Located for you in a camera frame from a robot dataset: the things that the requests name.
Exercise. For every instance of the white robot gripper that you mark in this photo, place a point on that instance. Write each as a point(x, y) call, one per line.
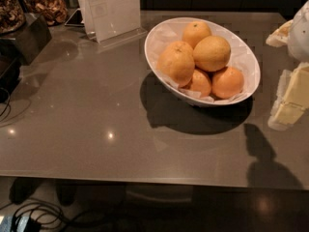
point(299, 36)

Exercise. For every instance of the yellowish orange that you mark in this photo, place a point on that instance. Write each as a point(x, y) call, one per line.
point(212, 53)

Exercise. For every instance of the white paper bowl liner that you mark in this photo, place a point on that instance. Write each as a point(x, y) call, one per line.
point(241, 58)

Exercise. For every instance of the white oval bowl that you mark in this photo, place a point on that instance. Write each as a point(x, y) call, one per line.
point(154, 39)

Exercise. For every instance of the bottom right orange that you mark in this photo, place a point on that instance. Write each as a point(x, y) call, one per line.
point(227, 82)

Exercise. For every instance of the bottom middle orange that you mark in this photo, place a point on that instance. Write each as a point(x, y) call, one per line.
point(200, 84)

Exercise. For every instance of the top back orange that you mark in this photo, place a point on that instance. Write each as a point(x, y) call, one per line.
point(195, 31)

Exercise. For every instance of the left large orange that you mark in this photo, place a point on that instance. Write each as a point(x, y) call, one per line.
point(177, 62)

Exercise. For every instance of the clear acrylic sign holder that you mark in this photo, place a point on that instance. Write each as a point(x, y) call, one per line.
point(111, 20)

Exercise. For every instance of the glass jar of dried snacks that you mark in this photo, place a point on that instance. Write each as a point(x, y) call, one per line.
point(55, 12)

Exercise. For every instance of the black box stand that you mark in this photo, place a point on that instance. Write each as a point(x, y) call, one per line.
point(28, 41)

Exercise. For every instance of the glass jar of nuts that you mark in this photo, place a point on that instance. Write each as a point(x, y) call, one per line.
point(11, 16)

